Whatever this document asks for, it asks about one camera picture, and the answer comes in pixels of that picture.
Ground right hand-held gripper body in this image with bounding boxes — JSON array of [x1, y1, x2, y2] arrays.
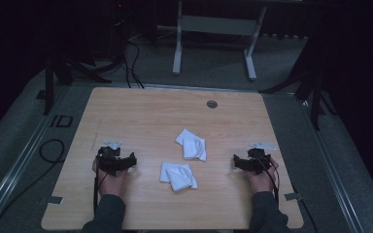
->
[[246, 141, 278, 176]]

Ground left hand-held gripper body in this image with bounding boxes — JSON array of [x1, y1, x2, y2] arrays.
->
[[95, 139, 126, 178]]

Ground person's right hand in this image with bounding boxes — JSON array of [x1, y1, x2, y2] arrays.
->
[[244, 156, 280, 195]]

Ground person's left hand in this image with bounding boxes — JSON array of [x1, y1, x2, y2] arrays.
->
[[91, 156, 128, 198]]

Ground white folded cloth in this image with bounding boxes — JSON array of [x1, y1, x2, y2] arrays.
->
[[158, 161, 199, 193], [174, 128, 208, 162]]

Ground grey tape piece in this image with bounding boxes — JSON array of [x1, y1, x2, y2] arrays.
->
[[46, 195, 65, 206], [284, 192, 304, 202]]

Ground black metal stand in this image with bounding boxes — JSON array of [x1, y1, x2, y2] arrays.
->
[[257, 35, 339, 132], [42, 18, 127, 117]]

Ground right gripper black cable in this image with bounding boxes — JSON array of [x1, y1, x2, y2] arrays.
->
[[261, 156, 282, 207]]

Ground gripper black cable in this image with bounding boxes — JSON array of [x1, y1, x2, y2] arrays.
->
[[261, 156, 282, 207], [92, 158, 100, 216]]

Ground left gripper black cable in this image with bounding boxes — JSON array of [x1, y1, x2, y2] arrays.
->
[[92, 158, 100, 216]]

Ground black floor cable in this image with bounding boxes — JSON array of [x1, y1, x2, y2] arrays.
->
[[0, 138, 66, 233], [121, 35, 146, 89]]

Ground metal floor rail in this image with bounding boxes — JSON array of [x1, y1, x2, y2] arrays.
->
[[0, 86, 73, 232], [299, 100, 367, 233]]

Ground white desk frame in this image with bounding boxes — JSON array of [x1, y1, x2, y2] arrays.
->
[[156, 0, 269, 82]]

